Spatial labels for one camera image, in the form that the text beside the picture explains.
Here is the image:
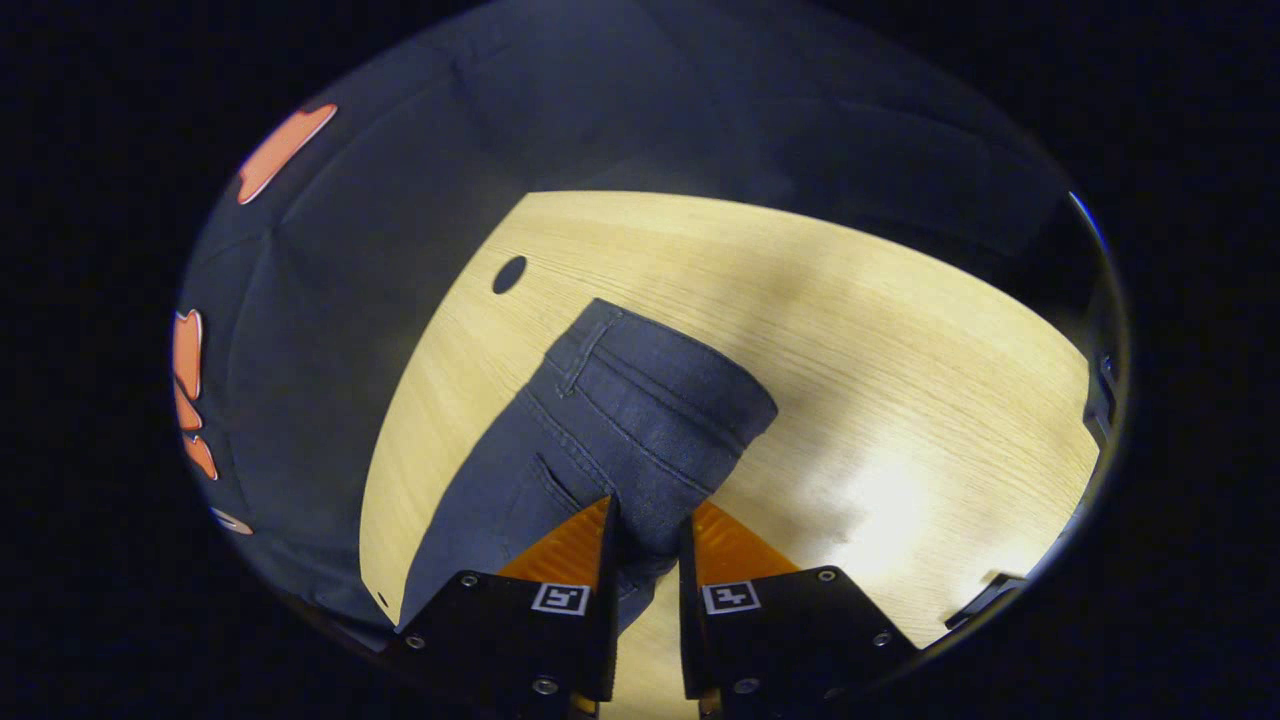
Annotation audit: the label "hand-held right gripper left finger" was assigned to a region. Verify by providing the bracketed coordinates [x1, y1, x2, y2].
[385, 496, 621, 717]

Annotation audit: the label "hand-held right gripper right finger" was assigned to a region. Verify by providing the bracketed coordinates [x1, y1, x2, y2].
[680, 500, 921, 717]

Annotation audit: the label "dark grey jeans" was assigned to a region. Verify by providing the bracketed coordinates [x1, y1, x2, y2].
[395, 298, 779, 633]

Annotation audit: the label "black bracket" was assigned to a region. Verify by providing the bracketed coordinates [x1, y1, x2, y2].
[1085, 352, 1121, 451]

